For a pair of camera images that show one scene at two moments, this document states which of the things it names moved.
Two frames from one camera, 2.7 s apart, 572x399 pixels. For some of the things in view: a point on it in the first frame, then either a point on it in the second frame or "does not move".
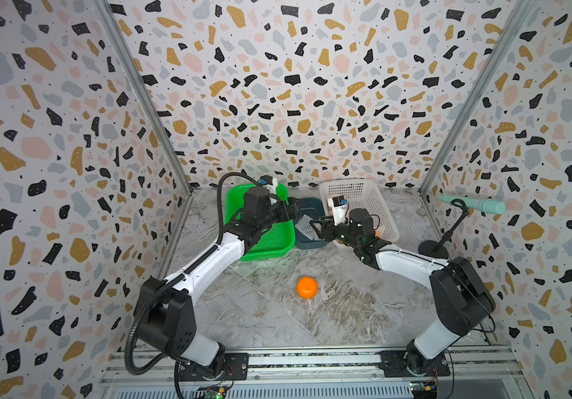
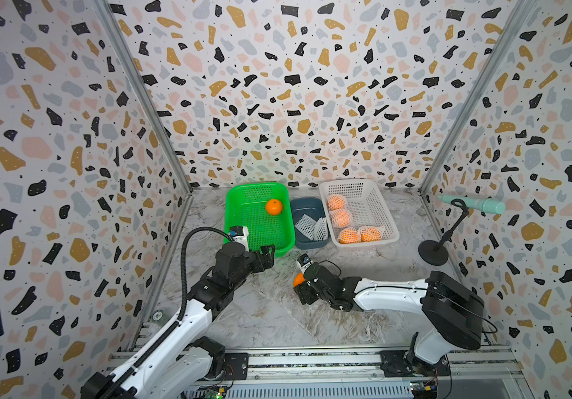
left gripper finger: (294, 208) to (264, 260)
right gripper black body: (345, 234) to (332, 302)
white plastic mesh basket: (362, 194) does not move
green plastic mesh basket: (278, 240) does not move
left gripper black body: (278, 214) to (249, 268)
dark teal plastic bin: (313, 207) does not move
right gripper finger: (319, 226) to (305, 293)
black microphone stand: (440, 248) does not move
